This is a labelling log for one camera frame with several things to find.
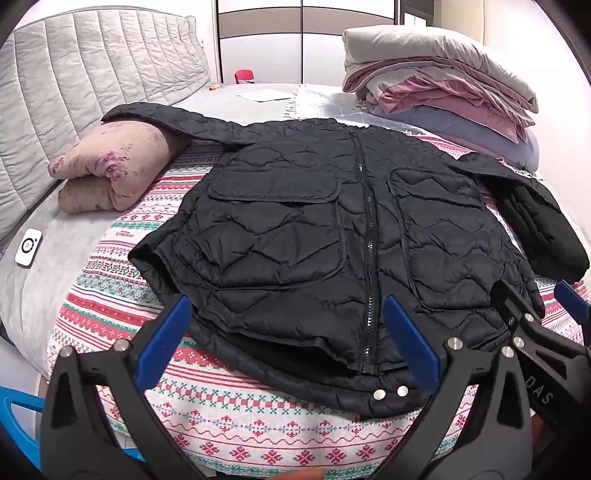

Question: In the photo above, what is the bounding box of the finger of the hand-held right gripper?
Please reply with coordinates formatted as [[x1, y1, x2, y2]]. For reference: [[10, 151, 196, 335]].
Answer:
[[553, 280, 591, 345], [491, 278, 540, 345]]

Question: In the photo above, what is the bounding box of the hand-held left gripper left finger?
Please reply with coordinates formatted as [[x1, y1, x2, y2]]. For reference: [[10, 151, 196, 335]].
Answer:
[[41, 295, 200, 480]]

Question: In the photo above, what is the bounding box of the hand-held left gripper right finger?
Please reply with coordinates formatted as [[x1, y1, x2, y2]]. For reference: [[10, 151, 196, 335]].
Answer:
[[369, 295, 534, 480]]

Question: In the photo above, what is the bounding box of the black quilted jacket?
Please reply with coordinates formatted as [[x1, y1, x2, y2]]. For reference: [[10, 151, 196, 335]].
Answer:
[[100, 103, 575, 420]]

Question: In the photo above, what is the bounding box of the folded black cloth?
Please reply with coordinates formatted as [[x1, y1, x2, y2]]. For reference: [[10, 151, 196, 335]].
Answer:
[[498, 182, 591, 284]]

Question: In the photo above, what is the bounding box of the patterned knit-print blanket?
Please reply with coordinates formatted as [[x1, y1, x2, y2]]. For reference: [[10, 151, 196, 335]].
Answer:
[[46, 131, 591, 480]]

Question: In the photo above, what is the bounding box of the blue plastic stool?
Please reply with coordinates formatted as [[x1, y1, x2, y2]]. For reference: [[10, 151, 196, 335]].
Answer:
[[0, 384, 145, 467]]

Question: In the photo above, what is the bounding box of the white remote device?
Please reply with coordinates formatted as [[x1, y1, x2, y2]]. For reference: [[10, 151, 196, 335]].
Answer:
[[14, 227, 44, 268]]

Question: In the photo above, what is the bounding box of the folded lavender blanket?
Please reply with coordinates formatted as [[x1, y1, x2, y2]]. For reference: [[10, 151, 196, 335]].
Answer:
[[365, 104, 541, 174]]

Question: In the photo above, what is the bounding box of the pink floral pillow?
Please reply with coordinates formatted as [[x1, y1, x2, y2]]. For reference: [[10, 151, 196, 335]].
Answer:
[[47, 121, 192, 214]]

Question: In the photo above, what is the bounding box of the folded pink blanket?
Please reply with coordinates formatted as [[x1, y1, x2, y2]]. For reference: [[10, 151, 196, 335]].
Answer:
[[342, 56, 536, 141]]

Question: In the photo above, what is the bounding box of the grey fringed cloth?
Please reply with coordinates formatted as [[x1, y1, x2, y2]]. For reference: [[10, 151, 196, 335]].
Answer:
[[281, 84, 430, 137]]

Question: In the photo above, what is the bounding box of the grey quilted headboard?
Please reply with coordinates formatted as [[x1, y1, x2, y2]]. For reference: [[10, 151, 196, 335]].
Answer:
[[0, 10, 209, 254]]

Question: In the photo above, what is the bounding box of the white paper sheet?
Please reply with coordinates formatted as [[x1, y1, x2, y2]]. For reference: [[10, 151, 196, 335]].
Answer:
[[237, 88, 291, 102]]

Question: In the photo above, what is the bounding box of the folded grey quilt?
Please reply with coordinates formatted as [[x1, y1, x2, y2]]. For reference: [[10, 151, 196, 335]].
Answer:
[[342, 25, 540, 114]]

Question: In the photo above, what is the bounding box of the white wardrobe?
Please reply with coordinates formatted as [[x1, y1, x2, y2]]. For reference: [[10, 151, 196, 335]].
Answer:
[[215, 0, 437, 86]]

